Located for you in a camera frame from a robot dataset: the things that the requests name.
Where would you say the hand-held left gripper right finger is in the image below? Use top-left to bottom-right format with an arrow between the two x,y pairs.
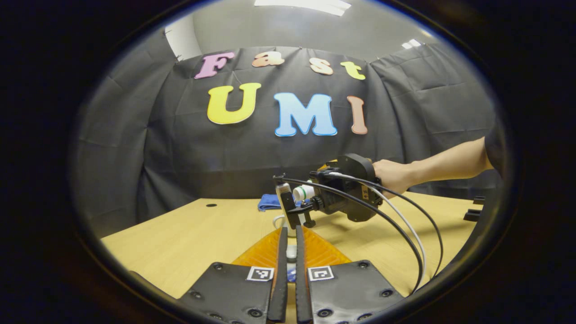
295,225 -> 405,324

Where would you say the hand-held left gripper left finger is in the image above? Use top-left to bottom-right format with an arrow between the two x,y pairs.
180,226 -> 288,324

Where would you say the white plastic water bottle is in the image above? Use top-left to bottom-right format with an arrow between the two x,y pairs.
293,184 -> 315,202

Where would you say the white teacup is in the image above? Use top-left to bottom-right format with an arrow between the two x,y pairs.
273,214 -> 298,238

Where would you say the blue towel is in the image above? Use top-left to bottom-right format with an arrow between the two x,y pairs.
258,193 -> 311,212

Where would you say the black backdrop cloth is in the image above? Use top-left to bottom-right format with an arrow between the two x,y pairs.
74,44 -> 504,237

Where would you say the black shirt sleeve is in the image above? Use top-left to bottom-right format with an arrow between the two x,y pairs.
484,125 -> 508,180

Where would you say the white cable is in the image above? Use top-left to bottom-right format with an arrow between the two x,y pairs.
328,171 -> 427,288

